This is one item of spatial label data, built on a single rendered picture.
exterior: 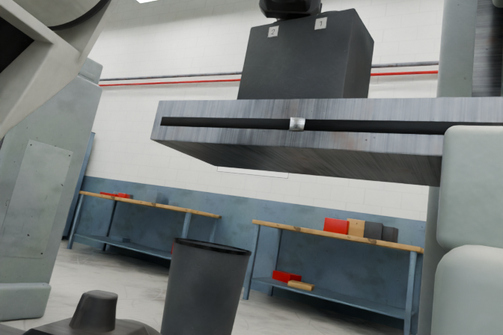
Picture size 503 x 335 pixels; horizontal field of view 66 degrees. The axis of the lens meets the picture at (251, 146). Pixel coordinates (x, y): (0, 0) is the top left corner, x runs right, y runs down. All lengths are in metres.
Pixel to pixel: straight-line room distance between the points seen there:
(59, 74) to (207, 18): 6.87
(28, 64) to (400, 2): 5.67
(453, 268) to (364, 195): 4.79
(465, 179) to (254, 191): 5.19
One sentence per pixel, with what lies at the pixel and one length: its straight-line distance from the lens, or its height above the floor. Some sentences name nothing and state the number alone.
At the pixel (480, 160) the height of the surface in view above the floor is 0.85.
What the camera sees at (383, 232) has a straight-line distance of 4.42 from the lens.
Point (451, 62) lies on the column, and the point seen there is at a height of 1.26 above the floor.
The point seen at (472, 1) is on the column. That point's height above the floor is 1.43.
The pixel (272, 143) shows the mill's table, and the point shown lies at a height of 0.89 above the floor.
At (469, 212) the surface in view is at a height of 0.80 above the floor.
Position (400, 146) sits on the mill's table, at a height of 0.90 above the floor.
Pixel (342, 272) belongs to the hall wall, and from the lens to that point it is 5.00.
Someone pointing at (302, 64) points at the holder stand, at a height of 1.05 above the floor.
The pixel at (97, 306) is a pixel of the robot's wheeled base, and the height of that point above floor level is 0.64.
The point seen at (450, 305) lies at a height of 0.73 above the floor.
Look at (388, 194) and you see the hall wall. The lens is 4.97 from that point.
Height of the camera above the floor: 0.75
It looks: 12 degrees up
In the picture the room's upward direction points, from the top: 10 degrees clockwise
